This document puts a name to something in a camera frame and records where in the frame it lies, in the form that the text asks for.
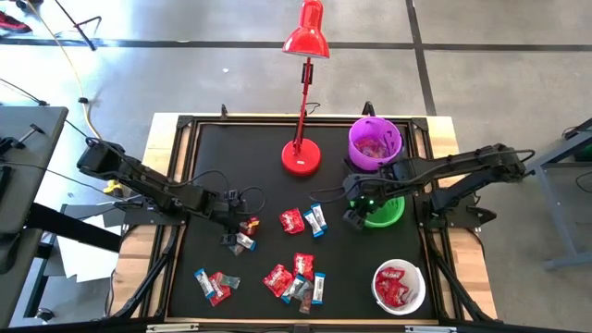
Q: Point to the black tripod stand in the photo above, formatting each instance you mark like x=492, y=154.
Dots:
x=82, y=32

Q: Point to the grey metal table frame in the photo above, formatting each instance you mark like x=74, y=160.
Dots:
x=569, y=261

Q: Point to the white blue candy bar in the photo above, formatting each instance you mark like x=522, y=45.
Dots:
x=319, y=216
x=318, y=288
x=313, y=224
x=292, y=289
x=246, y=241
x=204, y=283

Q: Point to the red Skittles candy packet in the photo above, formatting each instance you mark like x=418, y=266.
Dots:
x=392, y=273
x=218, y=291
x=398, y=296
x=383, y=287
x=277, y=280
x=304, y=266
x=250, y=225
x=292, y=220

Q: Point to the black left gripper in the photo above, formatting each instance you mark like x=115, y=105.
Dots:
x=226, y=210

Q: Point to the red black shoe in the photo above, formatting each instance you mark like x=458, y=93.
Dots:
x=14, y=24

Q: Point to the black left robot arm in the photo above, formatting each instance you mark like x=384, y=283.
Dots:
x=148, y=180

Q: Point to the black table mat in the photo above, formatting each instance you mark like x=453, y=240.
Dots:
x=259, y=162

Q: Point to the white plastic bucket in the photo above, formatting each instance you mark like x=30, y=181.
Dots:
x=414, y=277

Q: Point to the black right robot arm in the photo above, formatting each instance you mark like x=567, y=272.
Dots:
x=462, y=164

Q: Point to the white paper sheets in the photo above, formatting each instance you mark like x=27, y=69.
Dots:
x=88, y=263

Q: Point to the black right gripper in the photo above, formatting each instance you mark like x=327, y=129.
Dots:
x=370, y=192

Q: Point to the grey side desk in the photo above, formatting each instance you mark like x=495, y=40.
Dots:
x=41, y=194

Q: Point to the silver metal bracket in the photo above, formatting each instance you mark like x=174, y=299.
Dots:
x=171, y=328
x=430, y=329

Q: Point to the green plastic bucket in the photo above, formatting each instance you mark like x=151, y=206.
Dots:
x=386, y=217

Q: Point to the black aluminium rig frame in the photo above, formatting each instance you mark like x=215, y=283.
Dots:
x=185, y=122

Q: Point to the red desk lamp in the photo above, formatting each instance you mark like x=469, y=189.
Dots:
x=301, y=157

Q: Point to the purple plastic bucket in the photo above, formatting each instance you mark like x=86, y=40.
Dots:
x=358, y=159

